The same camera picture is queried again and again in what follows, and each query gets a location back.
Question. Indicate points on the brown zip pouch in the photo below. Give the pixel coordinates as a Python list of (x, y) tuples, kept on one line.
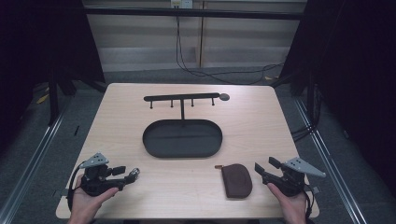
[(237, 181)]

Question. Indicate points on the person's left hand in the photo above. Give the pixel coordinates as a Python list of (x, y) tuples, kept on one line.
[(83, 203)]

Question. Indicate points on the black curtain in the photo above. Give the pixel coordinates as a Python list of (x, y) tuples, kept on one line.
[(351, 62), (40, 43)]

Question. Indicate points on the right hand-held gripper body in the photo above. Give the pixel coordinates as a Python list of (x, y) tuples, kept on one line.
[(291, 183)]

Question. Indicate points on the black horizontal bar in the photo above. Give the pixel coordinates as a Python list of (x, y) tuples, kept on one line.
[(193, 13)]

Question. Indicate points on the black metal stand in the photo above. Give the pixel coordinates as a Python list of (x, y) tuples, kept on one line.
[(53, 96)]

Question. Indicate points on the metal floor rail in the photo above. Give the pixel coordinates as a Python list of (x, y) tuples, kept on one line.
[(29, 168), (330, 161)]

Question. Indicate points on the yellow tape strip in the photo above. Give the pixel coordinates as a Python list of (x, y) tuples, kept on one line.
[(42, 98)]

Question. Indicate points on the white wall socket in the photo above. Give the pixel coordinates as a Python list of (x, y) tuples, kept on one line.
[(181, 3)]

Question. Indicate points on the person's right hand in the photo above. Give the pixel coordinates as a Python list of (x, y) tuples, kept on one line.
[(294, 208)]

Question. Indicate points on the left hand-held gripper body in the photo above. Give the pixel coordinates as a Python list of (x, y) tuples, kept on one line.
[(95, 182)]

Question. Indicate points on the black hook rack with tray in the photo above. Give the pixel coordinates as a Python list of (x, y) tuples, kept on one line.
[(182, 138)]

